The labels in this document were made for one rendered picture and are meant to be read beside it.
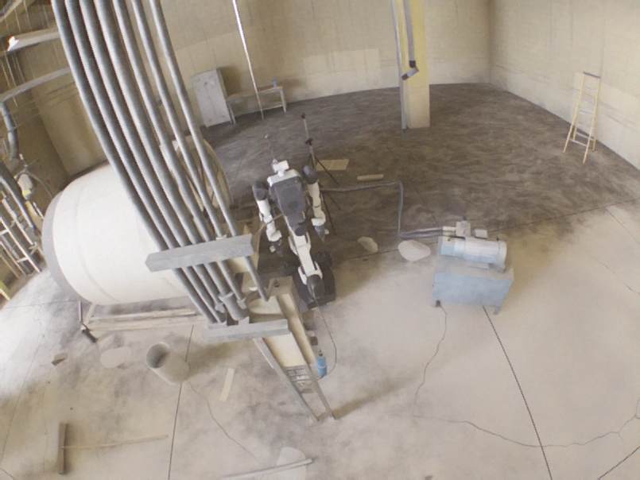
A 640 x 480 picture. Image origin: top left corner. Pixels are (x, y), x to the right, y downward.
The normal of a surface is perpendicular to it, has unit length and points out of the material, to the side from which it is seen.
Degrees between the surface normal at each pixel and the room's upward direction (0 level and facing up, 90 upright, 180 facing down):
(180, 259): 90
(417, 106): 90
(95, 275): 81
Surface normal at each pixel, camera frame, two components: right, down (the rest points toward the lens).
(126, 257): 0.02, 0.39
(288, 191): 0.32, 0.57
